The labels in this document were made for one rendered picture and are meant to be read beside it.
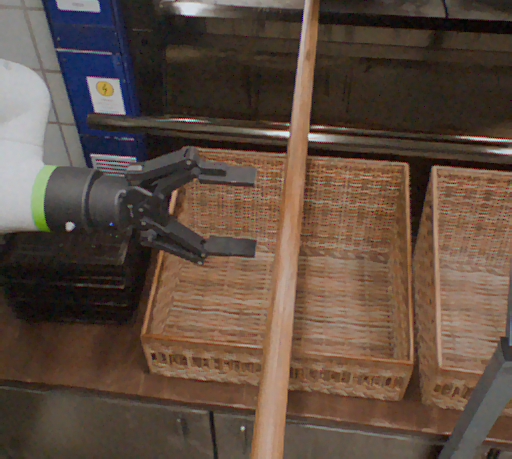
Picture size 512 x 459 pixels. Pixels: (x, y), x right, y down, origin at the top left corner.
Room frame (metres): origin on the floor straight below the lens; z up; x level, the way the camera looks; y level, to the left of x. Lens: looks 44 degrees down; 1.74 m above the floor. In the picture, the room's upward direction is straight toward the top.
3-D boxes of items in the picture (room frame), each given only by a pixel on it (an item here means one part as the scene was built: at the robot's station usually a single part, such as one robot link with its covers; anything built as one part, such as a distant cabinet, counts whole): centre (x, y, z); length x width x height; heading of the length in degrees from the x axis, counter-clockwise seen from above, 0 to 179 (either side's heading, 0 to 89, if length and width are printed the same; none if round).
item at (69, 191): (0.57, 0.24, 1.19); 0.12 x 0.06 x 0.09; 173
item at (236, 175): (0.54, 0.04, 1.26); 0.07 x 0.03 x 0.01; 83
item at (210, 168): (0.55, 0.06, 1.28); 0.05 x 0.01 x 0.03; 83
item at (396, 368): (0.85, -0.06, 0.72); 0.56 x 0.49 x 0.28; 83
